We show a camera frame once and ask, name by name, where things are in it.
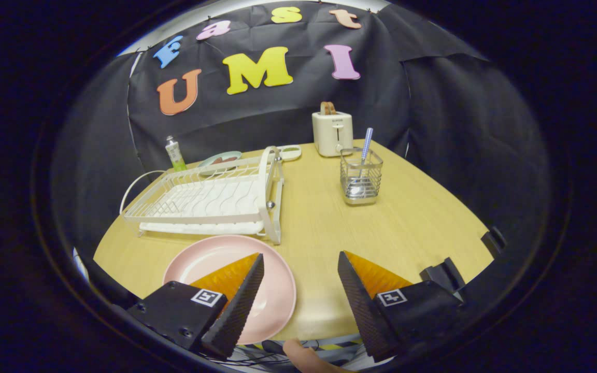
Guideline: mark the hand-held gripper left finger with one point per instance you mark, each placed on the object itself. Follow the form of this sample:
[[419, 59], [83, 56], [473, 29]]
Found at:
[[239, 305]]

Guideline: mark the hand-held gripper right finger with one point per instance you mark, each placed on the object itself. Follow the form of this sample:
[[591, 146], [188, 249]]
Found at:
[[360, 305]]

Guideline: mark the pink plate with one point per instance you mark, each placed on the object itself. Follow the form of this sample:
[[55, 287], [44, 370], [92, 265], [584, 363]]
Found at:
[[215, 254]]

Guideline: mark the pale green plate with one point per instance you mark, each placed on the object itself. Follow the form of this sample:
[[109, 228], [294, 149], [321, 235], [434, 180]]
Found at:
[[210, 161]]

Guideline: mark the small white divided dish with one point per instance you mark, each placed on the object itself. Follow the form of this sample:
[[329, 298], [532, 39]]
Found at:
[[290, 153]]

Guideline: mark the black table clamp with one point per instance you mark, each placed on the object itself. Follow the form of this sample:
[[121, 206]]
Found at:
[[443, 277], [494, 239]]

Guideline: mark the brown sausage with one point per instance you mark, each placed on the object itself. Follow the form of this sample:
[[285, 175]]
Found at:
[[225, 159]]

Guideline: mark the green labelled bottle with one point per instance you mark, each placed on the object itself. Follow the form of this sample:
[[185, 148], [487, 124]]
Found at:
[[175, 155]]

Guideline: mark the white object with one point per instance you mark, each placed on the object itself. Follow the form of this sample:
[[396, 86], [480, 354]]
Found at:
[[81, 264]]

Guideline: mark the white toaster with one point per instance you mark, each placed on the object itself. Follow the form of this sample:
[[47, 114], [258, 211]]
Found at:
[[332, 134]]

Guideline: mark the brown bread slice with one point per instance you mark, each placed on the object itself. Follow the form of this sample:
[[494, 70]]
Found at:
[[328, 108]]

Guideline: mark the black backdrop cloth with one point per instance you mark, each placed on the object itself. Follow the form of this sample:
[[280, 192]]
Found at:
[[459, 129]]

